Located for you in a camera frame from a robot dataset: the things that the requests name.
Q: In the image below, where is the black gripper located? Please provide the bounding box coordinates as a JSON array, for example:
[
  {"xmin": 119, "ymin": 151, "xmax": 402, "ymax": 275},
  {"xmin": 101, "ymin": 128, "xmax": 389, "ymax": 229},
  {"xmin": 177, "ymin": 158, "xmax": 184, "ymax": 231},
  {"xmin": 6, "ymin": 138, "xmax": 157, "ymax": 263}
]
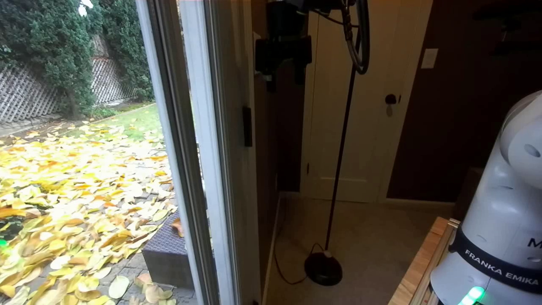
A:
[{"xmin": 253, "ymin": 0, "xmax": 313, "ymax": 94}]

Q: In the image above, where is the black door hinge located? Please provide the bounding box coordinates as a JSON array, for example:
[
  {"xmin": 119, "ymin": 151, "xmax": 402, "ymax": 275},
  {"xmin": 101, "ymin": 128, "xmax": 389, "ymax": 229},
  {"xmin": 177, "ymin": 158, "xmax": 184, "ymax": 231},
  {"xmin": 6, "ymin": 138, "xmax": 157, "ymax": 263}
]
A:
[{"xmin": 241, "ymin": 106, "xmax": 253, "ymax": 150}]

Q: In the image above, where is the white interior door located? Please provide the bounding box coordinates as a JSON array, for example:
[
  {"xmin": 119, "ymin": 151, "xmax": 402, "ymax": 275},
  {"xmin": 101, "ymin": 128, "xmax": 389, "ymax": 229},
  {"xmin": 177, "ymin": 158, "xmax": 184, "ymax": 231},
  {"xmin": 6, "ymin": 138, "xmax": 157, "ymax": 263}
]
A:
[{"xmin": 297, "ymin": 0, "xmax": 435, "ymax": 204}]

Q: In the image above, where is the white framed glass door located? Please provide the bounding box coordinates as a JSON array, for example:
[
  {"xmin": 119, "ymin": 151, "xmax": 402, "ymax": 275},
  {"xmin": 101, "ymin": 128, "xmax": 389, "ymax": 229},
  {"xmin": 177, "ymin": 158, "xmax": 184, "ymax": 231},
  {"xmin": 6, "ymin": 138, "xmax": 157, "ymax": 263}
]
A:
[{"xmin": 133, "ymin": 0, "xmax": 262, "ymax": 305}]

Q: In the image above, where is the dark round door knob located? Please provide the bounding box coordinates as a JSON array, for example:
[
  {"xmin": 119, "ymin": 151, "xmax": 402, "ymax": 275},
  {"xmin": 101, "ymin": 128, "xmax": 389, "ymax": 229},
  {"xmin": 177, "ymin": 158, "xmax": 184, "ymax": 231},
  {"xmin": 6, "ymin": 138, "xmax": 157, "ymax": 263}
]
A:
[{"xmin": 382, "ymin": 92, "xmax": 402, "ymax": 117}]

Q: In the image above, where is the dark wicker outdoor sofa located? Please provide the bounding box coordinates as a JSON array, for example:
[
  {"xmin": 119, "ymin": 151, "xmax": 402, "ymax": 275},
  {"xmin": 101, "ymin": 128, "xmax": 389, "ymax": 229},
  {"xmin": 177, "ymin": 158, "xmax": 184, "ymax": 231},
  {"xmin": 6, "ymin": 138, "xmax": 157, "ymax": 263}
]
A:
[{"xmin": 140, "ymin": 216, "xmax": 196, "ymax": 290}]

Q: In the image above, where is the green hedge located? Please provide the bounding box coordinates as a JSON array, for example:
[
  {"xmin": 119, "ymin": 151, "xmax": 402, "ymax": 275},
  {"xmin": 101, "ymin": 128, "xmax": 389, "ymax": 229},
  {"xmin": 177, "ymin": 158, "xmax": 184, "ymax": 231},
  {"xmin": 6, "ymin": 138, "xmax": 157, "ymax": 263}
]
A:
[{"xmin": 0, "ymin": 0, "xmax": 155, "ymax": 117}]

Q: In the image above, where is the wooden lattice fence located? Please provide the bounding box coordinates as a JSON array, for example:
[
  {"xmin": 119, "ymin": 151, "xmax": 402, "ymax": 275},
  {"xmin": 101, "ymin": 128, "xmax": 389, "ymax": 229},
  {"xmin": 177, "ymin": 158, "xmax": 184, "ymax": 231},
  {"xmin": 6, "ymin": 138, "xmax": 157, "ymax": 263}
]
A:
[{"xmin": 0, "ymin": 34, "xmax": 126, "ymax": 126}]

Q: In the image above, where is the black ring light stand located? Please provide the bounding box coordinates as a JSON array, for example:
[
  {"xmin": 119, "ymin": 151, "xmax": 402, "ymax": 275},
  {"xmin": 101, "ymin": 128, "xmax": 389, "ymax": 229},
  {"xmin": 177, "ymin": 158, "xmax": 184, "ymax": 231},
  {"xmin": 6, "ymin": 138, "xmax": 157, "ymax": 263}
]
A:
[{"xmin": 302, "ymin": 0, "xmax": 372, "ymax": 289}]

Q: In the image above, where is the small white wall switch plate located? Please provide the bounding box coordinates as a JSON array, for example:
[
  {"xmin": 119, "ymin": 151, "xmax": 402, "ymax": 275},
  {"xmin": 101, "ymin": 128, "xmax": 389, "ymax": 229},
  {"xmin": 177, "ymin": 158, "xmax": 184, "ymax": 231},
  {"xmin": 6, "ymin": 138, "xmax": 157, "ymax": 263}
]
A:
[{"xmin": 419, "ymin": 46, "xmax": 440, "ymax": 72}]

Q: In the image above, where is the black floor power cable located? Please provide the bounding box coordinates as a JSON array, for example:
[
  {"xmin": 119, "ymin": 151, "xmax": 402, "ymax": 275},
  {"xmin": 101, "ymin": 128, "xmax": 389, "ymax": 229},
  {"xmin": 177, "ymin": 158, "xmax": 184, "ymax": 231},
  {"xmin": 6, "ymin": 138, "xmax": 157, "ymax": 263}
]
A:
[{"xmin": 272, "ymin": 241, "xmax": 324, "ymax": 287}]

